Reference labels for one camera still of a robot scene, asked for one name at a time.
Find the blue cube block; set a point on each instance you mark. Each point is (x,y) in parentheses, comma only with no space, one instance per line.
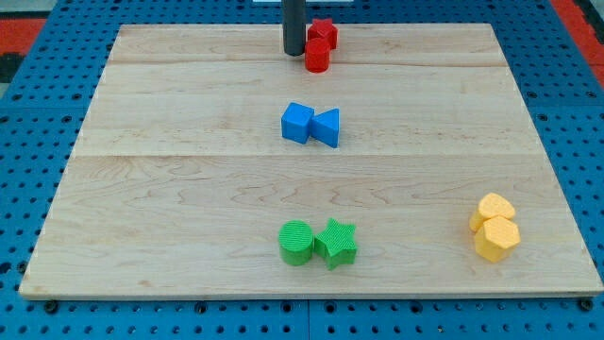
(295,122)

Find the blue triangle block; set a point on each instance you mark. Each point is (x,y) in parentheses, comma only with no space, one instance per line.
(325,127)

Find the green cylinder block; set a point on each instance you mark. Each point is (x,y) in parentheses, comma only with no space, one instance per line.
(295,240)

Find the green star block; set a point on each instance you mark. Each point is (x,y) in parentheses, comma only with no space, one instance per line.
(336,244)

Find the light wooden board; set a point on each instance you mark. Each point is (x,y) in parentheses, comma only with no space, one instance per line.
(180,180)

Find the red cylinder block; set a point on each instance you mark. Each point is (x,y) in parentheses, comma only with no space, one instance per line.
(317,55)

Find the red star block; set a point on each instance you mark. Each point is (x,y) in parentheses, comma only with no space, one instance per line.
(325,29)

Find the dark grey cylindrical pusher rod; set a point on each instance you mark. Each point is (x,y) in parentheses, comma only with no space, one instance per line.
(294,26)

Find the yellow heart block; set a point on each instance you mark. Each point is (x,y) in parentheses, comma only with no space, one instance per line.
(490,206)

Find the yellow hexagon block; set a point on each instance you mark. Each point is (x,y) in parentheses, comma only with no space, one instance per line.
(496,239)

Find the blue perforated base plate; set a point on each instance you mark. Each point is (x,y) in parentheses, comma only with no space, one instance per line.
(45,104)

